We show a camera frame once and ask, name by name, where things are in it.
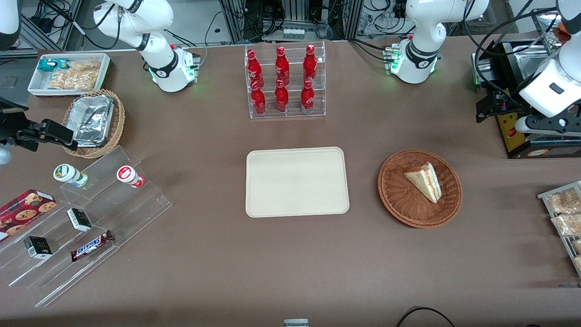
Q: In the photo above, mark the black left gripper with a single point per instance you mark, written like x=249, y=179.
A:
x=507, y=104

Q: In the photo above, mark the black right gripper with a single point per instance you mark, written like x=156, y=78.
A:
x=10, y=128

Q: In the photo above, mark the triangular sandwich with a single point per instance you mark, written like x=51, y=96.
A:
x=424, y=181

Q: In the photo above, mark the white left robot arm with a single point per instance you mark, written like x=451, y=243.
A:
x=422, y=27

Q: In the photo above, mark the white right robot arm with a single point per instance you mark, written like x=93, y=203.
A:
x=154, y=22

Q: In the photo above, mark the oval tan wicker basket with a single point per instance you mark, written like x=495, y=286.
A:
x=119, y=122

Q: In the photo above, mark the grey snack display tray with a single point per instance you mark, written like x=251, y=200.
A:
x=544, y=196

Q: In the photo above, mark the round brown wicker basket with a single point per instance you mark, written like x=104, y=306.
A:
x=399, y=200

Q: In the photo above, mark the beige plastic tray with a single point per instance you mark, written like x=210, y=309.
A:
x=297, y=181

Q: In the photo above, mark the black food warmer machine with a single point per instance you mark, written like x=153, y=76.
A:
x=510, y=136

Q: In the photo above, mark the aluminium foil container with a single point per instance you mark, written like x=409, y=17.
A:
x=93, y=120

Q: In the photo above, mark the green label yogurt cup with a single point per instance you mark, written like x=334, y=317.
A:
x=68, y=174

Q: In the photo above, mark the white rectangular snack bin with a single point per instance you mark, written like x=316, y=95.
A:
x=38, y=86

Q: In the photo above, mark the steel warmer pan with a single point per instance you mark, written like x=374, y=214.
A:
x=535, y=59

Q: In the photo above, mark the clear bag of crackers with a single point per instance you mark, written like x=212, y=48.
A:
x=77, y=75

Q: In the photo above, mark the teal snack packet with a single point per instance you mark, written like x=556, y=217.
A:
x=50, y=65

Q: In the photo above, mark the red label yogurt cup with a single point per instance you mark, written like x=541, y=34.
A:
x=128, y=175

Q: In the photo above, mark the red cookie box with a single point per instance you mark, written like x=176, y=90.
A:
x=25, y=211

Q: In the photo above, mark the small black green box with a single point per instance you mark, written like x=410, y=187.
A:
x=37, y=247
x=79, y=219

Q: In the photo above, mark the red sausage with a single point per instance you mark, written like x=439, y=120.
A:
x=563, y=27

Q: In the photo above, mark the clear acrylic stepped shelf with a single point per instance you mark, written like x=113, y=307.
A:
x=136, y=209

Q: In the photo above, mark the Snickers chocolate bar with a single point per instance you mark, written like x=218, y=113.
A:
x=91, y=246

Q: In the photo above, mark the clear bag of pastries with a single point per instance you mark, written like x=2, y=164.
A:
x=565, y=201
x=578, y=246
x=569, y=225
x=578, y=264

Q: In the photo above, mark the white outlet strip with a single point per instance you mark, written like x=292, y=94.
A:
x=383, y=22

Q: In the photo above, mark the red drink bottle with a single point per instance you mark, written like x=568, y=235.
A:
x=282, y=100
x=307, y=101
x=254, y=70
x=282, y=68
x=310, y=66
x=258, y=102

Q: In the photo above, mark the clear acrylic bottle rack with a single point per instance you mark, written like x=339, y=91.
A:
x=295, y=116

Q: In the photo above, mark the grey power strip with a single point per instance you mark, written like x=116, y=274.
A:
x=293, y=33

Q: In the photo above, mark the white box edge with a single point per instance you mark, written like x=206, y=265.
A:
x=296, y=323

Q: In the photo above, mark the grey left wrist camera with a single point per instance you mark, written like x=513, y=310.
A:
x=522, y=126

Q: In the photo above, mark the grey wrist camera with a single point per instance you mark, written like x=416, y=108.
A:
x=4, y=156
x=522, y=126

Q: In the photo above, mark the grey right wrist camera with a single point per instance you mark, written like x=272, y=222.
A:
x=4, y=156

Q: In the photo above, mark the aluminium equipment frame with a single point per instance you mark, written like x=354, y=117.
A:
x=233, y=20

